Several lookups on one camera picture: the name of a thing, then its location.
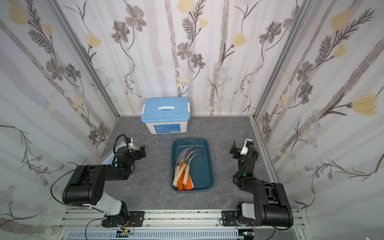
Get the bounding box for wooden handle sickle group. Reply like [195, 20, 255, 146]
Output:
[174, 146, 196, 178]

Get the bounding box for orange handle sickle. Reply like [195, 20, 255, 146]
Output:
[184, 175, 194, 191]
[177, 180, 185, 191]

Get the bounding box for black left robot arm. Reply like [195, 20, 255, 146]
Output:
[62, 146, 146, 228]

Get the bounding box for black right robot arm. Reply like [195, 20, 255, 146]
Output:
[230, 139, 294, 231]

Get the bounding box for teal plastic storage bin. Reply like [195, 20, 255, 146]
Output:
[171, 138, 214, 193]

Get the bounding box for white storage box blue lid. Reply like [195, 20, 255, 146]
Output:
[141, 97, 191, 135]

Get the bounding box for bagged blue face masks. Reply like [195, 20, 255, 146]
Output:
[100, 142, 126, 165]

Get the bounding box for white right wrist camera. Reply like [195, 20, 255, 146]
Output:
[240, 139, 254, 156]

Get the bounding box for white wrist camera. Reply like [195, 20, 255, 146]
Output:
[240, 139, 254, 156]
[127, 138, 140, 151]

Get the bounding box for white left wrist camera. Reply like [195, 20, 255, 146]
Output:
[127, 138, 140, 151]

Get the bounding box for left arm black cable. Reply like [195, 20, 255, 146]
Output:
[50, 134, 133, 240]

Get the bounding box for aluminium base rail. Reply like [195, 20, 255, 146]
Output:
[54, 209, 310, 240]

